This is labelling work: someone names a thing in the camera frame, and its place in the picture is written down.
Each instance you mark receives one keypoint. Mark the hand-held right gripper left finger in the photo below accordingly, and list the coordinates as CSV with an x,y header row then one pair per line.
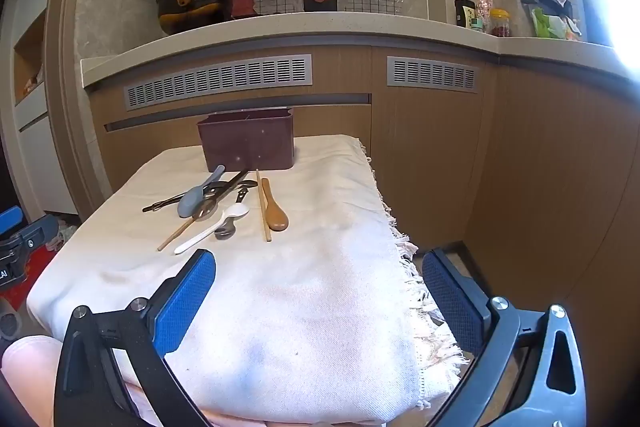
x,y
185,302

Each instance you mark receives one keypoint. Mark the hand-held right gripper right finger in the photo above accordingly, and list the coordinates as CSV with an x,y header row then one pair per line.
x,y
452,302

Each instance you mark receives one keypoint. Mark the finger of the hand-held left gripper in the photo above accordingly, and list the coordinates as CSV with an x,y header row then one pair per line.
x,y
37,232
10,218

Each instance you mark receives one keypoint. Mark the wooden chopstick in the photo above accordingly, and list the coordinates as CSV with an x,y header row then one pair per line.
x,y
172,239
263,212

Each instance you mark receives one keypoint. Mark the white plastic spoon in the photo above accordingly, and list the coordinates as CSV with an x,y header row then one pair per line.
x,y
235,211

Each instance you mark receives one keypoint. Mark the wooden spoon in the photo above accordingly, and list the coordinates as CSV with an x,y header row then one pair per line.
x,y
277,217

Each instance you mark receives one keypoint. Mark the maroon plastic utensil holder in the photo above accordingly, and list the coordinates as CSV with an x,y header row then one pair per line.
x,y
245,142

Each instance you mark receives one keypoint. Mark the person's pink clothing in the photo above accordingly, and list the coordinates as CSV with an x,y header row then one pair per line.
x,y
27,377

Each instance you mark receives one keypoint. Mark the white shelf unit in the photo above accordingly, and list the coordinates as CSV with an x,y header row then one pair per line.
x,y
32,107

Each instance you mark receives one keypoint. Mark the white fringed cloth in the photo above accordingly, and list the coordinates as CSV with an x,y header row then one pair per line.
x,y
300,297

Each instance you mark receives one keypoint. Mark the wooden kitchen cabinet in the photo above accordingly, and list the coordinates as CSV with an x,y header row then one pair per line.
x,y
425,157

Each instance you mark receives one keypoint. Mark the long grey vent grille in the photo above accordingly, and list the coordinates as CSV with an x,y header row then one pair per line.
x,y
220,82

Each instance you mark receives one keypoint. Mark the short grey vent grille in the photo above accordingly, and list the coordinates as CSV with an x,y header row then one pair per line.
x,y
432,73

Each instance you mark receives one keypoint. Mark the jar with yellow lid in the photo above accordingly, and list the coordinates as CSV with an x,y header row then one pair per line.
x,y
500,24

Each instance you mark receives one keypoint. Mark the dark sauce bottle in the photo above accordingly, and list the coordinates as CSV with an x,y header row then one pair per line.
x,y
464,13

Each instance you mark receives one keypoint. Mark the green packet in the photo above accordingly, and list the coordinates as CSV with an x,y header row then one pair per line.
x,y
546,24

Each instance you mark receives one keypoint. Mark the speckled white countertop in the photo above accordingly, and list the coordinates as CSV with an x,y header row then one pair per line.
x,y
300,32

